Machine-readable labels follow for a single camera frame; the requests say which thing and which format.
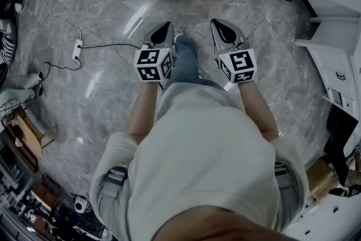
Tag white power strip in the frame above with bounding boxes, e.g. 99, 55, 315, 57
72, 39, 84, 62

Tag white cable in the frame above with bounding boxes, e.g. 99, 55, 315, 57
42, 0, 83, 42

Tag person's right forearm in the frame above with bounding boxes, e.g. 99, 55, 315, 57
237, 81, 280, 142

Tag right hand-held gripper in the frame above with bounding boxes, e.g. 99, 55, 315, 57
210, 18, 257, 85

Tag black screen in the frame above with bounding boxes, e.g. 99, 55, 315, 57
327, 106, 359, 147

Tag cardboard box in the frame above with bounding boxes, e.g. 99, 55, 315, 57
306, 159, 341, 201

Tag wooden side table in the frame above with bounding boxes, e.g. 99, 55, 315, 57
1, 106, 59, 173

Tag person's blue jeans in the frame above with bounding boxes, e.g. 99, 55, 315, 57
162, 35, 200, 91

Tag person's white shirt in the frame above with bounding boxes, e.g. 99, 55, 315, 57
89, 80, 311, 241

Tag grey harness strap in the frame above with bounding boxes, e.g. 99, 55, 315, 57
97, 166, 128, 208
274, 161, 300, 207

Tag person's white shoe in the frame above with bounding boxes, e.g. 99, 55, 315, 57
173, 27, 184, 43
33, 72, 45, 97

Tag black power cable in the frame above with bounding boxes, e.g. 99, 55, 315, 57
36, 56, 83, 94
80, 43, 142, 50

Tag white drawer cabinet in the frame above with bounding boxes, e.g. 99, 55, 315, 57
294, 16, 361, 116

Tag person's left white shoe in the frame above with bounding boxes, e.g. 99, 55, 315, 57
173, 27, 184, 43

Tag white round device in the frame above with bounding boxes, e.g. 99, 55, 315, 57
73, 196, 87, 213

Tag person's left forearm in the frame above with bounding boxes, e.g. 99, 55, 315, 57
126, 81, 164, 145

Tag brown wooden cabinet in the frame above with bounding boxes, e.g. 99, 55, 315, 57
30, 172, 63, 208

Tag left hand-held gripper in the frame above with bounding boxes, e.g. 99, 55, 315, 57
134, 21, 175, 84

